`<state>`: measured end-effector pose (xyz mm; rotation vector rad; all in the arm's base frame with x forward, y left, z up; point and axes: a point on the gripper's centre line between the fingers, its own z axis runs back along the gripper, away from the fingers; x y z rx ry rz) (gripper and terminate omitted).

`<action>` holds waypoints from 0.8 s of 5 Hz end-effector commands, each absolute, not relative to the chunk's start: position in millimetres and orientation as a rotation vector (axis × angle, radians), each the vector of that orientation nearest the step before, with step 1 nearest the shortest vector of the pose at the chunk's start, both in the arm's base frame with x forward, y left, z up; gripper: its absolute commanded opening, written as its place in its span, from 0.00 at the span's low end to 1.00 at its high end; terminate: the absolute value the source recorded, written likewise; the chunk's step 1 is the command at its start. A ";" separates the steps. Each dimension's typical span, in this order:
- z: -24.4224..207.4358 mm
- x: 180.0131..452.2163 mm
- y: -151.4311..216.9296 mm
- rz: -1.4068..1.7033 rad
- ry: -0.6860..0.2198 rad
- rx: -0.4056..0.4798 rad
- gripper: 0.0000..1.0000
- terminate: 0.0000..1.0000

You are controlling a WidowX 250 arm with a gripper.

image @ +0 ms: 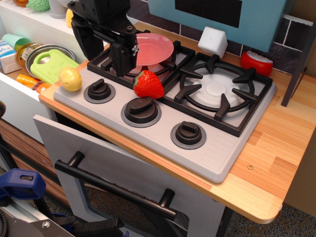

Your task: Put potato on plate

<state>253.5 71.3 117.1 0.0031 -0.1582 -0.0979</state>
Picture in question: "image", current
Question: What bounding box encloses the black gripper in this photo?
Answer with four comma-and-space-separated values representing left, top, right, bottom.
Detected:
68, 0, 139, 77

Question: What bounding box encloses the yellow toy potato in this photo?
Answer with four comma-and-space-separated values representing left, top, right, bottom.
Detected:
58, 67, 82, 92

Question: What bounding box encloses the pink plastic plate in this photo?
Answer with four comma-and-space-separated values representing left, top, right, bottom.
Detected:
136, 33, 174, 66

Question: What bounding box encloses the left black stove knob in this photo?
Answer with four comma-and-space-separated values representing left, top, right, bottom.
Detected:
83, 79, 116, 104

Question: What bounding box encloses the black stove knob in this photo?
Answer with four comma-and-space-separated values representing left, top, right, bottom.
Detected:
83, 79, 116, 104
121, 97, 162, 128
170, 121, 206, 150

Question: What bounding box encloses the yellow toy corn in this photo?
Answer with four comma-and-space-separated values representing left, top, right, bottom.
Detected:
66, 9, 74, 28

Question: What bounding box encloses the red toy strawberry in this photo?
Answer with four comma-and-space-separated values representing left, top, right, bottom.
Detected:
133, 70, 164, 99

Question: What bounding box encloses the green plastic cutting board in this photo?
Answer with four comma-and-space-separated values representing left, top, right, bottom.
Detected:
30, 49, 79, 84

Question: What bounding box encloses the grey toy faucet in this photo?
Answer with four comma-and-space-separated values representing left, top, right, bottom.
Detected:
48, 0, 69, 19

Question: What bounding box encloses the white toy sink unit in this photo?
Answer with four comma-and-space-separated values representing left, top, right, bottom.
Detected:
0, 0, 139, 146

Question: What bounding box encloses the middle black stove knob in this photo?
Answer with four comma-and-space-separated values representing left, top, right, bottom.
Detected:
121, 97, 162, 128

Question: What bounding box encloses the silver metal bowl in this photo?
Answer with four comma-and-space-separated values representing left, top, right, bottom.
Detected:
25, 44, 76, 78

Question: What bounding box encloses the orange toy carrot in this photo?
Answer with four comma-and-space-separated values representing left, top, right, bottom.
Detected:
16, 74, 51, 94

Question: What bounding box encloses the green toy vegetable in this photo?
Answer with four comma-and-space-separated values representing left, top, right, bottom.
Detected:
26, 0, 50, 11

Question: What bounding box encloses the grey toy stove top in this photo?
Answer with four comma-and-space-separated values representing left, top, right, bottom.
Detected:
54, 70, 277, 183

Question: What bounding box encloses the mint green cup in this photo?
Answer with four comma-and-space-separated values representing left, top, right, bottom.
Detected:
1, 34, 31, 51

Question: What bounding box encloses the toy milk carton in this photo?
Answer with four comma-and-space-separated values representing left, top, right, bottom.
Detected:
0, 40, 20, 74

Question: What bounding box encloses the white cube block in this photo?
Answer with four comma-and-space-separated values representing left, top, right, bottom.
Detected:
198, 26, 228, 59

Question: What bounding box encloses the right black stove knob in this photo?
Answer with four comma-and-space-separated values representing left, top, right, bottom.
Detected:
170, 121, 206, 150

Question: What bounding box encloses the black burner grate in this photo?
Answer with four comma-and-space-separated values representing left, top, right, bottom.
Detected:
87, 41, 273, 137

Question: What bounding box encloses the red toy cheese wheel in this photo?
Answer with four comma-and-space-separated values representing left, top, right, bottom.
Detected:
240, 50, 273, 77

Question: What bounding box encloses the teal toy range hood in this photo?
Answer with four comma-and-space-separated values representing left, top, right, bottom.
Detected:
148, 0, 294, 52

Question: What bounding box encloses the blue clamp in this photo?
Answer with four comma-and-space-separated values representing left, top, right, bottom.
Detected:
0, 168, 46, 206

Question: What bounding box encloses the grey oven door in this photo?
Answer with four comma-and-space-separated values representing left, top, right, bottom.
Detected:
34, 115, 227, 237

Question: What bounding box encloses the black oven door handle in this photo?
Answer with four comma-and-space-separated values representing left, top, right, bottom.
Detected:
54, 151, 178, 221

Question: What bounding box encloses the dark grey support post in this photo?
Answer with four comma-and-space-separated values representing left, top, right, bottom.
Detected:
280, 0, 316, 108

